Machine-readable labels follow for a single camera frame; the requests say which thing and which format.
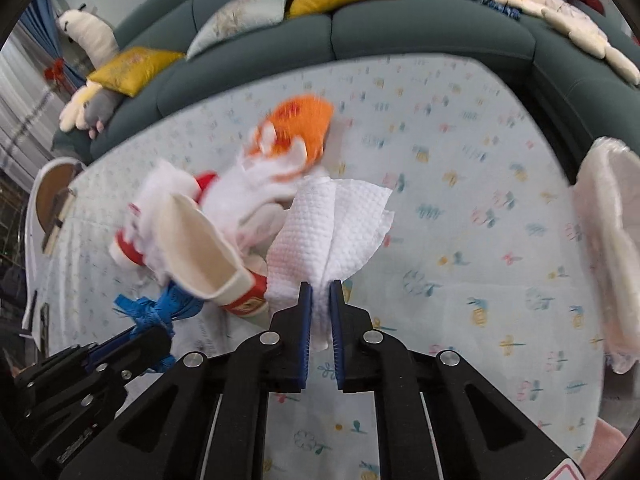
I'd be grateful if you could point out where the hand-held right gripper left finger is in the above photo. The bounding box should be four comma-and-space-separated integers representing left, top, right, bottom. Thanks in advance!
60, 282, 314, 480

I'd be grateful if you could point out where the white orange plush toy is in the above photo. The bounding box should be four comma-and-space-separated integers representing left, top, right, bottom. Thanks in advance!
205, 147, 331, 261

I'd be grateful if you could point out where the blue beaded string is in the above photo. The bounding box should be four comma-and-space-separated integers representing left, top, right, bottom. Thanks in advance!
462, 0, 522, 20

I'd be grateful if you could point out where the white sheer curtain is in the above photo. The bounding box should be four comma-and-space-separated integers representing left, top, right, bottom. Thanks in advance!
0, 25, 67, 196

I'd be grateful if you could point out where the pink cloth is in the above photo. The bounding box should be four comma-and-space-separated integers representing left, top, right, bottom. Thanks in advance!
581, 417, 629, 467

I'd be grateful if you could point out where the pale grey pillow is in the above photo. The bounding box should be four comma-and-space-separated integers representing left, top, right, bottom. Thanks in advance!
186, 0, 294, 61

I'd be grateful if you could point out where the plain white flower cushion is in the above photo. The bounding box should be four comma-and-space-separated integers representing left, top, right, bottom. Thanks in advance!
541, 0, 640, 86

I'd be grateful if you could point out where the printed floral blanket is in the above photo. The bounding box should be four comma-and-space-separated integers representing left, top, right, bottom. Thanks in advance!
25, 52, 632, 480

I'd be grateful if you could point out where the blue woven strap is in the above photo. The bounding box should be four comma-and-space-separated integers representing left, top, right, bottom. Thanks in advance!
114, 280, 202, 342

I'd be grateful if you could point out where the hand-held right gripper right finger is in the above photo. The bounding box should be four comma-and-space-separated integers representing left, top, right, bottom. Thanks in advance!
329, 280, 587, 480

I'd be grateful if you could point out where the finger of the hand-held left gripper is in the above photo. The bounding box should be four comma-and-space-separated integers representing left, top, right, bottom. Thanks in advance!
14, 327, 139, 397
27, 328, 176, 423

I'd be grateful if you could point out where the white red paper cup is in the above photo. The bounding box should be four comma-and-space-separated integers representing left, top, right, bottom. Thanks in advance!
157, 192, 271, 318

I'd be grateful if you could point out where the grey cream plush toy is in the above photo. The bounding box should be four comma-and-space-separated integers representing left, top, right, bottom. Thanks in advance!
58, 80, 122, 142

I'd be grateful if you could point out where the blue curtain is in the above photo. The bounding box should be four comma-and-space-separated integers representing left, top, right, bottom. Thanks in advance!
20, 0, 87, 92

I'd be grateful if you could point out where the white paper towel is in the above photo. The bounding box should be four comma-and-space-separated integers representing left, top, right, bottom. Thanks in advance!
265, 176, 396, 354

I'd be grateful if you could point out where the red curtain tassel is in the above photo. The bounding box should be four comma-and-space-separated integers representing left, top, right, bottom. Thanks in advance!
43, 57, 66, 84

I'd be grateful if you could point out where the teal sofa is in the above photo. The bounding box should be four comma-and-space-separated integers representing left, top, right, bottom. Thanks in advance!
52, 0, 640, 188

